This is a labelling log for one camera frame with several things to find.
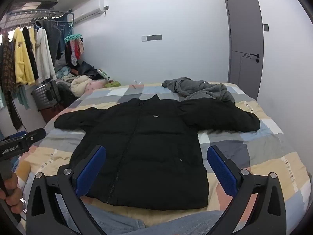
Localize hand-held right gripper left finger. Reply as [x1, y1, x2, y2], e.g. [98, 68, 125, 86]
[26, 145, 107, 235]

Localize pink pillow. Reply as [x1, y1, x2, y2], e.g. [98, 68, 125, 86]
[84, 80, 109, 93]

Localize bed with patchwork cover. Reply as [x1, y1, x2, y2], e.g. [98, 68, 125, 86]
[12, 82, 312, 235]

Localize black hanging garment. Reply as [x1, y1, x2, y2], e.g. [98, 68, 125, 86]
[22, 27, 40, 80]

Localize cream plush blanket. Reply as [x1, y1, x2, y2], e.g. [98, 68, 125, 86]
[70, 75, 93, 98]

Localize person's blue jeans legs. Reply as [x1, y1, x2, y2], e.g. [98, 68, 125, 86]
[81, 202, 225, 235]

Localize dark grey hanging garment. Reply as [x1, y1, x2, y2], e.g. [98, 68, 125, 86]
[39, 20, 63, 60]

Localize teal hanging garment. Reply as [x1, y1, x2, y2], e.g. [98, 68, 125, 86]
[15, 86, 30, 110]

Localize person's left hand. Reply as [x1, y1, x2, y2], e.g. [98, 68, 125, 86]
[0, 174, 23, 207]

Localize black bag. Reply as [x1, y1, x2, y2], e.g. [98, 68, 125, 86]
[81, 61, 103, 80]

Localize teal clip hanger with laundry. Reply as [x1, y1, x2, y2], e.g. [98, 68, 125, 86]
[64, 33, 85, 66]

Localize yellow fleece robe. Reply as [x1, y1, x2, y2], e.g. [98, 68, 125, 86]
[13, 27, 36, 86]

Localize grey door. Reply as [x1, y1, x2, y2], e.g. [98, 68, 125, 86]
[225, 0, 264, 101]

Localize white air conditioner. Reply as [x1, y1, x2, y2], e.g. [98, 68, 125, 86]
[73, 0, 109, 23]

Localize brown patterned hanging garment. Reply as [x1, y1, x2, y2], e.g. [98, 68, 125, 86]
[0, 29, 23, 130]

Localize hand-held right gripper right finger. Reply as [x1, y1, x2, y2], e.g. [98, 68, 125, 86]
[207, 145, 287, 235]

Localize grey fleece jacket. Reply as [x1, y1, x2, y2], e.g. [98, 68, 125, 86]
[161, 77, 236, 103]

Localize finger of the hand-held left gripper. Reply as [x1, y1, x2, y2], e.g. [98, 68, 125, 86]
[24, 128, 46, 145]

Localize grey white wall panel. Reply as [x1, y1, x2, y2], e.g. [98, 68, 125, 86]
[141, 34, 163, 41]

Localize metal clothes rack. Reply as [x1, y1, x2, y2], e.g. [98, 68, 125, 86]
[0, 0, 74, 30]

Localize black puffer jacket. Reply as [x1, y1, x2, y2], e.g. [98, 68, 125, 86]
[53, 95, 260, 211]

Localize silver suitcase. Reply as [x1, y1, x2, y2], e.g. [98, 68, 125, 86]
[31, 80, 60, 110]

